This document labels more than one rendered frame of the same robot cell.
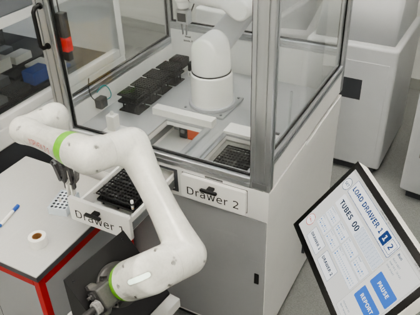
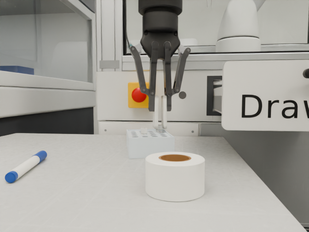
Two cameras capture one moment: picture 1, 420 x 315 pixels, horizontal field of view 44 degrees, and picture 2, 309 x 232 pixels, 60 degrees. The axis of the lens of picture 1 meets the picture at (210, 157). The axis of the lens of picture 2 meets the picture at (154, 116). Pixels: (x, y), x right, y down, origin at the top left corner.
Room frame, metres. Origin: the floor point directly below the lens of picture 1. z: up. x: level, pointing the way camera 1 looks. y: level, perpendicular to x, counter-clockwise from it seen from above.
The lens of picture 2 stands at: (1.24, 0.82, 0.87)
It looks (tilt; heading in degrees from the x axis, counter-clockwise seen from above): 4 degrees down; 338
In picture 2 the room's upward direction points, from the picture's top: straight up
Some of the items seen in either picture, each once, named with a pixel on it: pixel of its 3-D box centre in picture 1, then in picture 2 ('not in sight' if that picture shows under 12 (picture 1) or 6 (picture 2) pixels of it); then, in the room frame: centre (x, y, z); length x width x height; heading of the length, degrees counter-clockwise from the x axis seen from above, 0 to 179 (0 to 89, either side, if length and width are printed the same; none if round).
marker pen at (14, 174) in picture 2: (9, 215); (29, 164); (1.69, 0.84, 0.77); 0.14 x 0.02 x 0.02; 164
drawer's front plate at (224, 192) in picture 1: (212, 193); not in sight; (1.65, -0.01, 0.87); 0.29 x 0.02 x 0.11; 61
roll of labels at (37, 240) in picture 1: (37, 239); (174, 174); (1.52, 0.68, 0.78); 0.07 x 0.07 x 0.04
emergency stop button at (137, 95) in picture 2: not in sight; (139, 95); (1.93, 0.58, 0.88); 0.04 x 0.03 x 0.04; 61
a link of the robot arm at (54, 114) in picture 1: (54, 120); not in sight; (1.76, 0.59, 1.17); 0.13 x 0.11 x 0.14; 135
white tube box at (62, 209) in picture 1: (64, 202); (148, 142); (1.74, 0.62, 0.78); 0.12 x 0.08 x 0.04; 165
